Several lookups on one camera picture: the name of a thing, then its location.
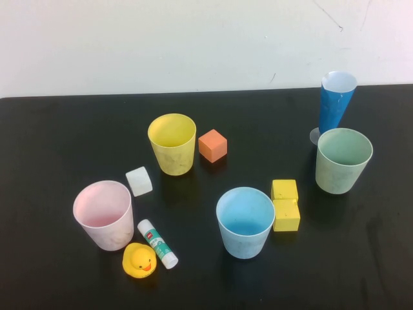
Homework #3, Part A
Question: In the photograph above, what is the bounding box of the blue plastic cup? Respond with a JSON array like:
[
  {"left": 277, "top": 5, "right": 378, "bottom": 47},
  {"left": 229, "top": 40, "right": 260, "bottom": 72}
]
[{"left": 216, "top": 186, "right": 276, "bottom": 260}]

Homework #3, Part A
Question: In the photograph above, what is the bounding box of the pink plastic cup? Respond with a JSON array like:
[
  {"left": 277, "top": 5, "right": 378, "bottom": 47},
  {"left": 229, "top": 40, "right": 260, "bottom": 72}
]
[{"left": 72, "top": 180, "right": 135, "bottom": 251}]

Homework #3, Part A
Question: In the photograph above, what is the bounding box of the green plastic cup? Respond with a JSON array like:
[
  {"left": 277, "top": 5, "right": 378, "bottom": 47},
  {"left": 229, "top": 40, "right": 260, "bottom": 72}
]
[{"left": 315, "top": 127, "right": 374, "bottom": 195}]

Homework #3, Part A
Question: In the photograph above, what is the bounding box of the orange cube block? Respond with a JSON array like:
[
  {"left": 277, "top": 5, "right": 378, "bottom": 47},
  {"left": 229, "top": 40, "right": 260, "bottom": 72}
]
[{"left": 197, "top": 129, "right": 228, "bottom": 163}]

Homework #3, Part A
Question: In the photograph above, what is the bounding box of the yellow plastic cup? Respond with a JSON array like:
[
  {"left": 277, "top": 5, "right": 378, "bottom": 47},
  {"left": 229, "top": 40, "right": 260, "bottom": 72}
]
[{"left": 147, "top": 112, "right": 197, "bottom": 176}]

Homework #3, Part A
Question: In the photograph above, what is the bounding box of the white cube block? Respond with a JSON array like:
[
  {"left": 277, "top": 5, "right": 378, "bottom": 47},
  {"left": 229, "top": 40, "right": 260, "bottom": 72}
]
[{"left": 125, "top": 165, "right": 154, "bottom": 198}]

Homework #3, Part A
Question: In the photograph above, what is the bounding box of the yellow cube block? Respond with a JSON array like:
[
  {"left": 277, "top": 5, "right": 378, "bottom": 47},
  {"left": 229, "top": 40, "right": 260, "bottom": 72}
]
[
  {"left": 270, "top": 179, "right": 299, "bottom": 202},
  {"left": 272, "top": 198, "right": 301, "bottom": 232}
]

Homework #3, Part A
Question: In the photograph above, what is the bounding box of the white green glue stick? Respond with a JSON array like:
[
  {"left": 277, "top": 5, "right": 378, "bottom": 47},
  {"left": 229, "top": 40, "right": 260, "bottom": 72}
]
[{"left": 137, "top": 218, "right": 179, "bottom": 270}]

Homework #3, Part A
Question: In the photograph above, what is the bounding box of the yellow rubber duck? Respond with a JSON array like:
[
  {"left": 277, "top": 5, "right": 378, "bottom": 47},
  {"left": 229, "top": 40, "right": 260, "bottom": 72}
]
[{"left": 121, "top": 242, "right": 159, "bottom": 278}]

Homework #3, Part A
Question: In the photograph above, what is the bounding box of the blue paper cone clear base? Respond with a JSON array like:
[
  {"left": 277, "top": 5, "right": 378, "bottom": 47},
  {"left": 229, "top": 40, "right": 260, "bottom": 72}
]
[{"left": 310, "top": 70, "right": 358, "bottom": 148}]

